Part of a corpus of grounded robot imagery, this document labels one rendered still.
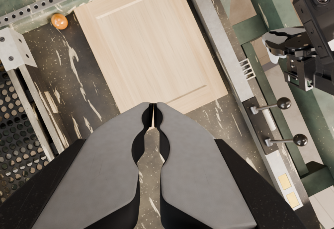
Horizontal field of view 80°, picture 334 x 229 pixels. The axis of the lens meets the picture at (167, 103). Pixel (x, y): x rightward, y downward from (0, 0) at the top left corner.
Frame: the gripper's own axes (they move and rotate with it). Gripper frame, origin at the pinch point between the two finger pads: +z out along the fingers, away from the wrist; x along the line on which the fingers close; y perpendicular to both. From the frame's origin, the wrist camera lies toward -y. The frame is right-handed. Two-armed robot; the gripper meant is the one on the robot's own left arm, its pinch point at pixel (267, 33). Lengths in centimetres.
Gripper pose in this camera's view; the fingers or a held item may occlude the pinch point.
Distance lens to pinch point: 51.5
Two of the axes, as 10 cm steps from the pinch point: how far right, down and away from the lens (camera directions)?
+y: 4.0, 7.8, 4.9
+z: -2.0, -4.5, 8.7
